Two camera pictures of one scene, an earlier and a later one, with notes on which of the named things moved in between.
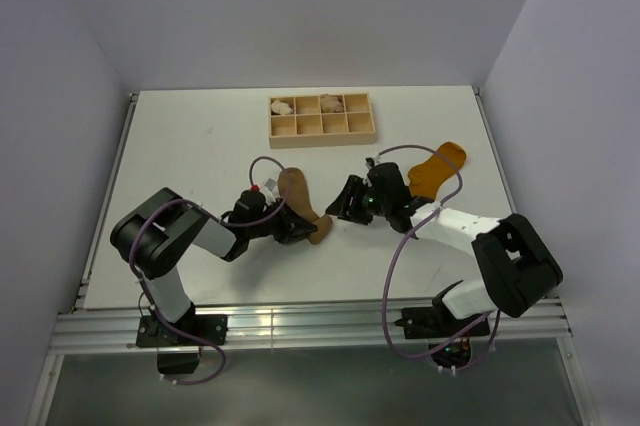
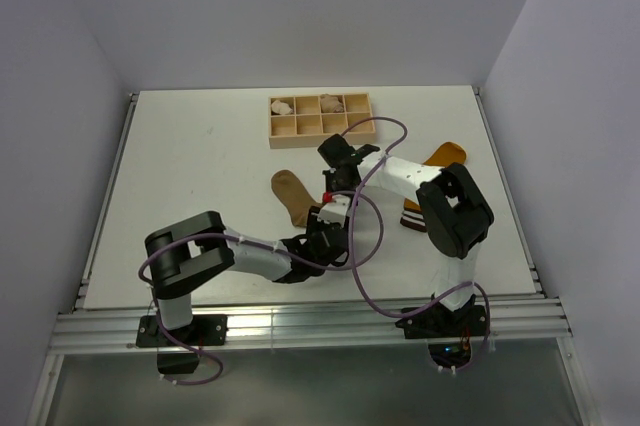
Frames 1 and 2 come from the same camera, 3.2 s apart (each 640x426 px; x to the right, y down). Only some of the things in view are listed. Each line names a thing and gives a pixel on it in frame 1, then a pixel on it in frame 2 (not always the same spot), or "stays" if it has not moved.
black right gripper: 354,187 -> 330,175
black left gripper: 293,226 -> 314,223
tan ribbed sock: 294,187 stays
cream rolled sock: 280,107 stays
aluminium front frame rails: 114,331 stays
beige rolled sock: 330,104 stays
